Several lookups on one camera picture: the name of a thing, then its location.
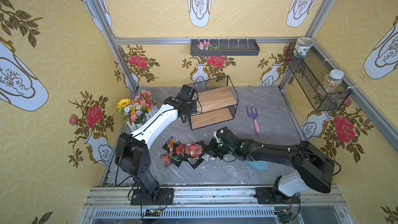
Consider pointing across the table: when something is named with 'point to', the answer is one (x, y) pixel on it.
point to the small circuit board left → (154, 212)
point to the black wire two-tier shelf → (216, 100)
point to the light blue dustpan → (259, 165)
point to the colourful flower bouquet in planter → (135, 111)
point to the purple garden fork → (254, 115)
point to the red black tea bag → (166, 159)
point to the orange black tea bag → (170, 142)
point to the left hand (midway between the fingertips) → (186, 107)
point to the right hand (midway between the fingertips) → (203, 146)
